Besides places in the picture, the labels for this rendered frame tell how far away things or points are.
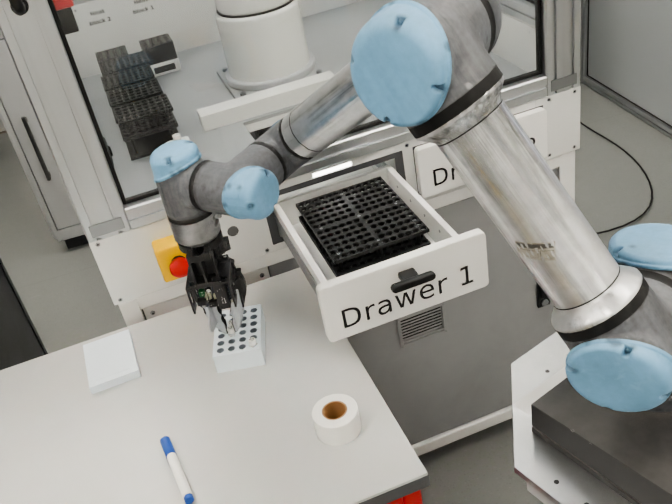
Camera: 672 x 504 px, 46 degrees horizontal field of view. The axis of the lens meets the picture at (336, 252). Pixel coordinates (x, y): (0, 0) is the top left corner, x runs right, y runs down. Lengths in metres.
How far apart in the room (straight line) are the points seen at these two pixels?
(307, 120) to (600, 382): 0.52
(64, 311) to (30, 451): 1.74
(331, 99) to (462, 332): 0.94
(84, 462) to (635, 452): 0.81
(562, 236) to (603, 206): 2.19
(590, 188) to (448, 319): 1.45
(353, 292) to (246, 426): 0.27
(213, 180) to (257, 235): 0.42
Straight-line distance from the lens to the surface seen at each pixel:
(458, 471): 2.13
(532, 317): 1.98
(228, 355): 1.35
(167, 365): 1.43
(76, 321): 3.02
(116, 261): 1.50
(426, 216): 1.44
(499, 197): 0.87
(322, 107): 1.10
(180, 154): 1.16
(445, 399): 2.01
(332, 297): 1.23
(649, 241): 1.05
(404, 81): 0.82
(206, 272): 1.25
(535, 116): 1.66
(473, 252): 1.30
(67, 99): 1.37
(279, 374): 1.34
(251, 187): 1.09
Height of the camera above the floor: 1.65
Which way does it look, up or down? 34 degrees down
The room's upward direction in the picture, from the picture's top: 11 degrees counter-clockwise
